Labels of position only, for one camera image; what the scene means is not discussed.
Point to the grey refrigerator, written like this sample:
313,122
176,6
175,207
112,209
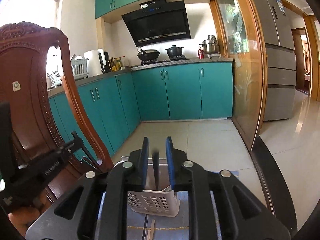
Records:
281,59

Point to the red thermos bottle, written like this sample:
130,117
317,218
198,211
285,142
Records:
200,53

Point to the black wok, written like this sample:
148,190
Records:
148,55

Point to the white dish rack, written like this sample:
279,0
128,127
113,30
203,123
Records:
54,70

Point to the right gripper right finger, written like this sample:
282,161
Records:
220,206

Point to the stainless steel pot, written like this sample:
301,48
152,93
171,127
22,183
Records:
210,45

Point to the glass sliding door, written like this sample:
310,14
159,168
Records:
240,37

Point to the beige wooden chopstick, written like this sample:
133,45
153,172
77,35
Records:
150,232

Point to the teal lower cabinets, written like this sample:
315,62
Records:
117,104

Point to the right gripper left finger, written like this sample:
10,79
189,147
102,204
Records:
95,208

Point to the black chopstick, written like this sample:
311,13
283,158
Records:
155,163
88,158

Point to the black cooking pot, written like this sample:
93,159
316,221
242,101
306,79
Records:
174,51

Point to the carved wooden chair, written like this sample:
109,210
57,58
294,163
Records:
24,49

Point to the white kitchen appliance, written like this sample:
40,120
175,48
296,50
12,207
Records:
96,62

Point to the white plastic utensil basket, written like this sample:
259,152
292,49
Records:
155,200

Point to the black range hood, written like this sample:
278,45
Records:
160,22

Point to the person left hand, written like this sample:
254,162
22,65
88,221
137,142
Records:
26,215

